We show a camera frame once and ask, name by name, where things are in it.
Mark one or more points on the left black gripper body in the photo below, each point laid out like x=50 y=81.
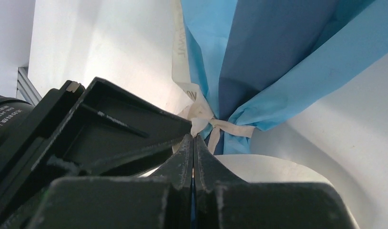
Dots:
x=99 y=130

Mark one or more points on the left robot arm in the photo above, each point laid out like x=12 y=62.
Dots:
x=98 y=130

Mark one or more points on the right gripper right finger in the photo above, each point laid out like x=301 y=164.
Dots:
x=225 y=201

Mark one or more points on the blue wrapping paper sheet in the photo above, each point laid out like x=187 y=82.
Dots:
x=254 y=64

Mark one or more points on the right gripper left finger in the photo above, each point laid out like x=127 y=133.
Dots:
x=162 y=200

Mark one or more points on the cream ribbon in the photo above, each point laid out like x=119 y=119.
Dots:
x=194 y=104

